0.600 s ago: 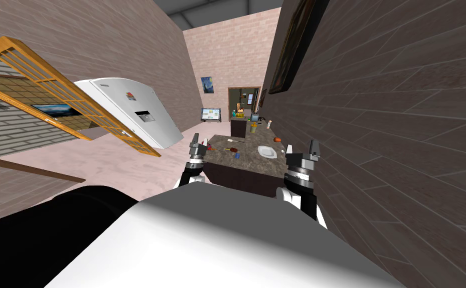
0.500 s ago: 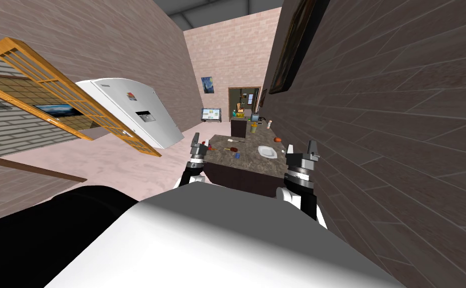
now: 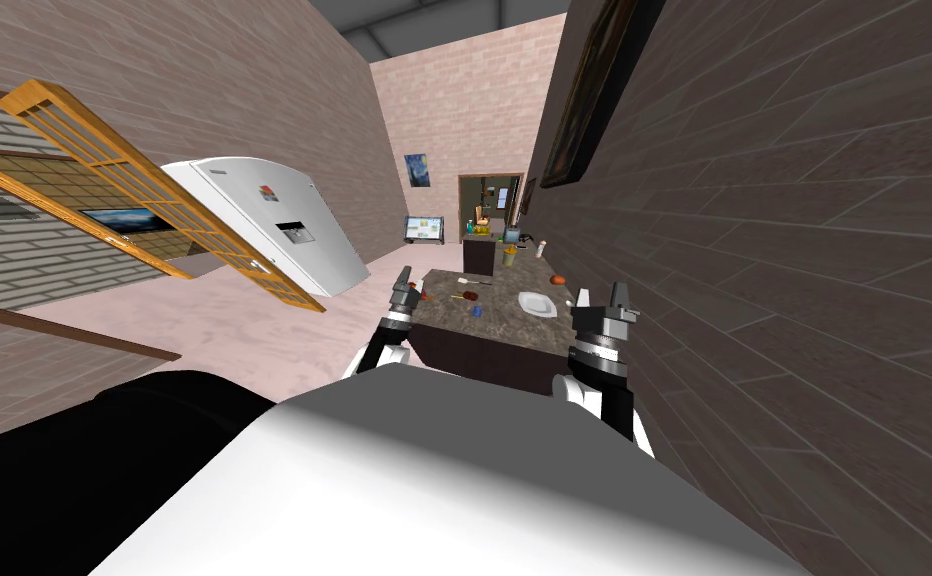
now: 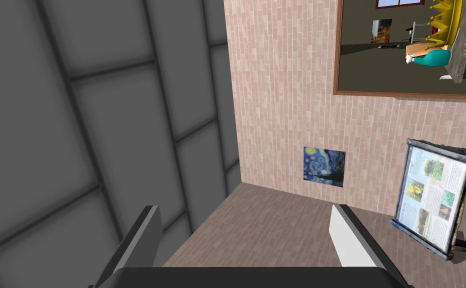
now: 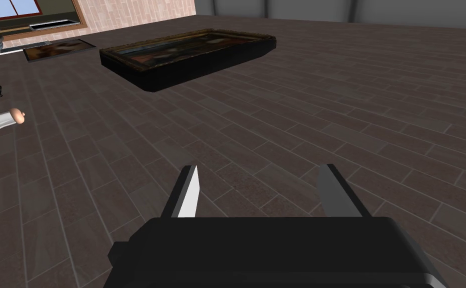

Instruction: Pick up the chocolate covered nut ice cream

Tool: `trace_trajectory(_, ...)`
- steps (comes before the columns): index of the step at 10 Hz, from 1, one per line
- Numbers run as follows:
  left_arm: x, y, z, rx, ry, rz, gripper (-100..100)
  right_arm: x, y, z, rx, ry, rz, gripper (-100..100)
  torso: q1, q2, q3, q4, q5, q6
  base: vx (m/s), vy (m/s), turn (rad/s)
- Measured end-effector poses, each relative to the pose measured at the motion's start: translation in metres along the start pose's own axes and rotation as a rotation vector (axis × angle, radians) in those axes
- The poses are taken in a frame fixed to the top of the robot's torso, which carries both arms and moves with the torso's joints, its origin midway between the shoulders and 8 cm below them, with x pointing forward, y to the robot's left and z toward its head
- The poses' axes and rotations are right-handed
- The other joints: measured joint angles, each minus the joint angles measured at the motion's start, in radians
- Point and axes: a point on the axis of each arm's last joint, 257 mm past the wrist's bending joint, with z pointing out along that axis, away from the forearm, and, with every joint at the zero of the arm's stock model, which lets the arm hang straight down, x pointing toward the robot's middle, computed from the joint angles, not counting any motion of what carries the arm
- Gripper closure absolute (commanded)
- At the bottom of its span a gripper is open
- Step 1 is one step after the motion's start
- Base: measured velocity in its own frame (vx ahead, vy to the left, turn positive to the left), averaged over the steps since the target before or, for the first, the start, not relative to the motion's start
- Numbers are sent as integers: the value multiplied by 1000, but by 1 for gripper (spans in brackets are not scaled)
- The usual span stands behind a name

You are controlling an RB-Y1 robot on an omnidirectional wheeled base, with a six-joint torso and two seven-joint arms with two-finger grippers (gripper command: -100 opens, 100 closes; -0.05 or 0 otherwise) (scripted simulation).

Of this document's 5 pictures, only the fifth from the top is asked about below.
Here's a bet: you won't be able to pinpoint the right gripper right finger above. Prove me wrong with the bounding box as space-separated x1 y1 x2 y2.
316 163 373 218

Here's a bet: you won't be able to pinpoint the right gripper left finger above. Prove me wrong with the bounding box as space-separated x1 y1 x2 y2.
160 164 200 219

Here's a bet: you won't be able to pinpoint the dark framed painting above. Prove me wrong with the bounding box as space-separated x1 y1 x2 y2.
99 28 277 93

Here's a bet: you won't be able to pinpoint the flat dark framed picture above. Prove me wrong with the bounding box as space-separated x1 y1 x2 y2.
22 38 97 63

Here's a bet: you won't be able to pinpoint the window with red frame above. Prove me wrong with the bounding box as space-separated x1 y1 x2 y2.
0 0 44 22

